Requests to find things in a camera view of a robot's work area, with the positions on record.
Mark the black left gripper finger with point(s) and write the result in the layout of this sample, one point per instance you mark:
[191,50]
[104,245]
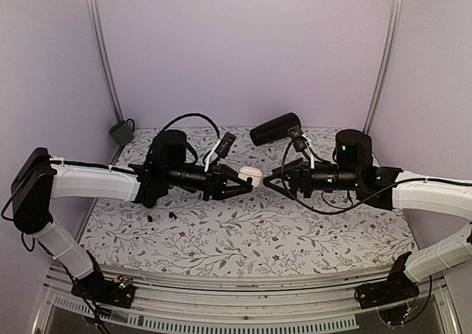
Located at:
[230,174]
[237,190]

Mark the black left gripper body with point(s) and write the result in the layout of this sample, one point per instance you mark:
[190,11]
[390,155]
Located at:
[175,175]

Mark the floral patterned table mat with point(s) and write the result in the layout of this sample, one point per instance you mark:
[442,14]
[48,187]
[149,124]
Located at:
[257,234]

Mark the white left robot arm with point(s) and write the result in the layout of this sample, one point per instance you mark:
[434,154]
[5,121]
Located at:
[43,178]

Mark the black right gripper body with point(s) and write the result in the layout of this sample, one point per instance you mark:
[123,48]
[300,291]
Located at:
[345,179]

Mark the aluminium frame post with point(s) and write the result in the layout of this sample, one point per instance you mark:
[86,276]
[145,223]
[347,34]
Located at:
[386,56]
[99,38]

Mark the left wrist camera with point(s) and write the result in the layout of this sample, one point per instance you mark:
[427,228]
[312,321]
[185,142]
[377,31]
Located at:
[220,149]

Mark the grey mug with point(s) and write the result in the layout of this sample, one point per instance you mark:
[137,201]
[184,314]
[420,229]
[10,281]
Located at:
[122,132]

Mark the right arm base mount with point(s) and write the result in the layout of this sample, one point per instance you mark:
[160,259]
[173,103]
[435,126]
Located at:
[396,287]

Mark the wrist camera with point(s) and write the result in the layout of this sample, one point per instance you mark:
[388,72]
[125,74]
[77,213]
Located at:
[220,149]
[300,144]

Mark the white earbud charging case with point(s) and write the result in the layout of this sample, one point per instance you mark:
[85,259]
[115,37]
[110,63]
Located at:
[251,174]

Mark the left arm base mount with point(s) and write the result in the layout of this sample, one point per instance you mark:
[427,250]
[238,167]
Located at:
[118,292]

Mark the right aluminium frame post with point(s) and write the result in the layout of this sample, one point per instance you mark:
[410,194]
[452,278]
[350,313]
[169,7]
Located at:
[386,56]

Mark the black cylindrical speaker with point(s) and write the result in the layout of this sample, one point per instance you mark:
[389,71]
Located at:
[274,130]

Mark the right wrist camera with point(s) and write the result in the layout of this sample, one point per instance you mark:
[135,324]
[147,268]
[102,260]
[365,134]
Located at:
[300,144]

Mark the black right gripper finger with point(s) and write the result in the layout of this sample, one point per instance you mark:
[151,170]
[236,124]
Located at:
[285,168]
[286,186]

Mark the aluminium front rail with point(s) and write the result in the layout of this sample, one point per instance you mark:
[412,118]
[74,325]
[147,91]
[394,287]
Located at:
[314,303]

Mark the left aluminium frame post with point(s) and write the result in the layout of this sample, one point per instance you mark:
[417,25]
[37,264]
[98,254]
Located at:
[99,38]

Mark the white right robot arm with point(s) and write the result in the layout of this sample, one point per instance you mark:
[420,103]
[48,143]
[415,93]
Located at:
[385,188]

